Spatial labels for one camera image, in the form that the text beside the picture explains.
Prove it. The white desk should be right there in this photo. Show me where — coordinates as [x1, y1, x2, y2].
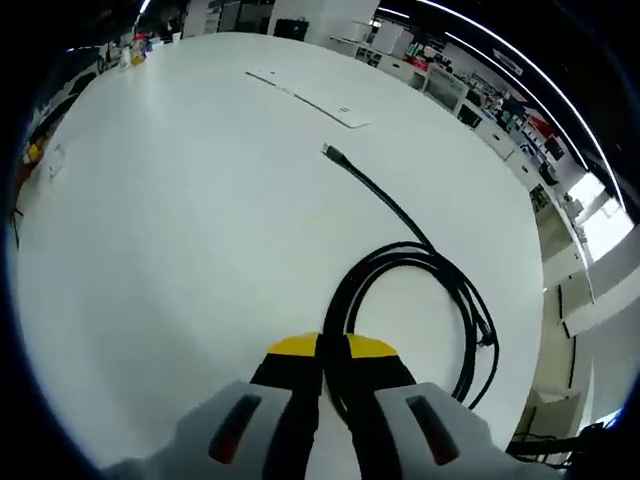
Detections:
[9, 32, 546, 480]

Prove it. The white flat desk panel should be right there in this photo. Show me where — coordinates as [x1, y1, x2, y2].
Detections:
[244, 67, 372, 130]

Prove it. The white charger adapter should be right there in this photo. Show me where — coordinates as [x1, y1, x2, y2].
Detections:
[47, 144, 69, 179]

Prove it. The black Type-C cable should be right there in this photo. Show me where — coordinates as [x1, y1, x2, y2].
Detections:
[319, 142, 501, 436]

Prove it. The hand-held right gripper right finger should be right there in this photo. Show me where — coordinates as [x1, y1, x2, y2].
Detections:
[344, 333, 566, 480]

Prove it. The white ceiling light strip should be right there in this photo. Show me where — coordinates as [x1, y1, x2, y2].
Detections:
[414, 0, 626, 211]

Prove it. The orange white drink bottle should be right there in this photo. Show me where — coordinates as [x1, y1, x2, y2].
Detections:
[130, 33, 149, 66]

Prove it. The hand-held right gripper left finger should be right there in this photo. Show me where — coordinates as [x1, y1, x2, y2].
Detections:
[102, 331, 321, 480]

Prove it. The black box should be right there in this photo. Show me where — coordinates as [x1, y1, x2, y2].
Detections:
[273, 18, 307, 40]

